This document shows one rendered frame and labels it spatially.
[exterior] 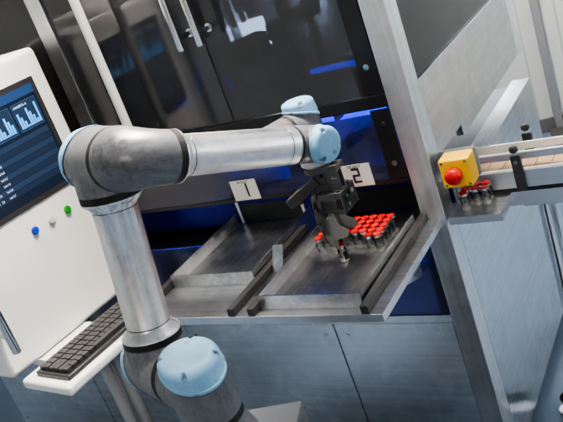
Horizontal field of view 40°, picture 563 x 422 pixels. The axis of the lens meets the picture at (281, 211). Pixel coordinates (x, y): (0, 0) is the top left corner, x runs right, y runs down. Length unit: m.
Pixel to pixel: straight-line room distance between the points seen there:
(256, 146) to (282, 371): 1.14
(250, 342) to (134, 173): 1.20
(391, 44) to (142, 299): 0.78
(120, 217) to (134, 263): 0.09
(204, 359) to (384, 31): 0.82
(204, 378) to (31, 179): 0.99
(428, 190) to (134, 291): 0.77
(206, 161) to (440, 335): 0.97
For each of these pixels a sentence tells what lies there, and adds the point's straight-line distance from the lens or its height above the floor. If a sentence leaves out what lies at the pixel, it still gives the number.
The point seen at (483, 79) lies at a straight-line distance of 2.29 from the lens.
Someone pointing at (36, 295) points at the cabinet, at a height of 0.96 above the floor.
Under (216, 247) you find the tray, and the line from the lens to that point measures 2.16.
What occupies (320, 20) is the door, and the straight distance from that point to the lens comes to 1.81.
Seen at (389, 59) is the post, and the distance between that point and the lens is 1.76.
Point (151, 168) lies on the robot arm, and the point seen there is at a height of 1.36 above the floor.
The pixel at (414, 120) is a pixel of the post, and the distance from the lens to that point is 1.79.
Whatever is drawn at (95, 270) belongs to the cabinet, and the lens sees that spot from 2.30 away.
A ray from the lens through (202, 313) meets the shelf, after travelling 1.84.
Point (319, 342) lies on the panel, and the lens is 2.27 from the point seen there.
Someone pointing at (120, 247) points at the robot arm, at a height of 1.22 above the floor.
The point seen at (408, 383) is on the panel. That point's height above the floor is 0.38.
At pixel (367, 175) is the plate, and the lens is 1.90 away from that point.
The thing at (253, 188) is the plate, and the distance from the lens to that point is 2.07.
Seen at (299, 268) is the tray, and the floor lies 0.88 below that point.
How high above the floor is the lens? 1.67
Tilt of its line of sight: 21 degrees down
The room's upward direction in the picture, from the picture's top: 20 degrees counter-clockwise
